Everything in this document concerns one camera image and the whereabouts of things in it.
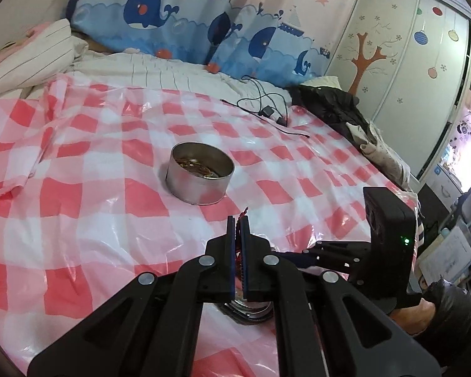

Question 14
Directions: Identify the jewelry pile beneath gripper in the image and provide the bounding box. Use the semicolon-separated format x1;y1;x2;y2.
215;284;274;325

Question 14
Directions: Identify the jewelry pile in tin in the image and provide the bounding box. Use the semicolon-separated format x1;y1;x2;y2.
175;157;219;179

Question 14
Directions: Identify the right hand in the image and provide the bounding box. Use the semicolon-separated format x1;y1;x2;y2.
390;299;436;336

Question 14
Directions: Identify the cream spotted cloth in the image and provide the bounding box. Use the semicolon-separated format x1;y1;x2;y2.
346;122;411;191

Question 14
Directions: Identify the red white checkered plastic sheet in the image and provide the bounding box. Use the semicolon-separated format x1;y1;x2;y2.
0;74;417;376

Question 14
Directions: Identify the round silver metal tin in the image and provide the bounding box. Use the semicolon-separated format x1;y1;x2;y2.
165;142;235;205

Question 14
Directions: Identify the black jacket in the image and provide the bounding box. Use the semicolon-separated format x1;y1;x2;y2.
287;85;368;146

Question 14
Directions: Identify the white sliding wardrobe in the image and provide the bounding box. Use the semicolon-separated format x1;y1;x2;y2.
328;0;471;180

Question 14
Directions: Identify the blue whale print curtain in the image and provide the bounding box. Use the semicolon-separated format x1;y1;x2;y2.
66;0;355;87

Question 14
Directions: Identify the striped white bedding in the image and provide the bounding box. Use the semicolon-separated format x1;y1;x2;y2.
0;19;291;104

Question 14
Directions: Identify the black cable with adapters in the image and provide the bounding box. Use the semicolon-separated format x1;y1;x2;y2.
220;75;311;139

